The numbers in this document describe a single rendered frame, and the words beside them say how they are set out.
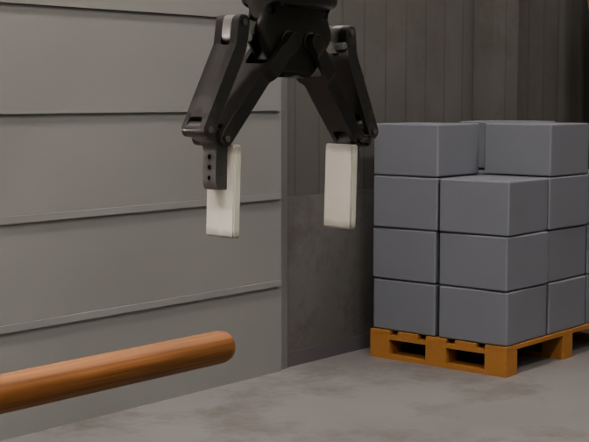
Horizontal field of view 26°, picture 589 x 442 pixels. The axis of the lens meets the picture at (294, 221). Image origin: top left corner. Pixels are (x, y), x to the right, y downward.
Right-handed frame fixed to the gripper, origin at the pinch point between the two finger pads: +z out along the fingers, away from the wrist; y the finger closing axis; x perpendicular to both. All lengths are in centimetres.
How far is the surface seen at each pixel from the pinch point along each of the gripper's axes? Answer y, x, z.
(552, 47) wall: 692, 394, -57
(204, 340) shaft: 3.6, 12.6, 12.0
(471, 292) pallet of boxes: 471, 303, 82
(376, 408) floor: 378, 290, 125
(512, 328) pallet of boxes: 478, 282, 98
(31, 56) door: 245, 372, -29
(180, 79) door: 332, 375, -23
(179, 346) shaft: 0.3, 12.3, 12.1
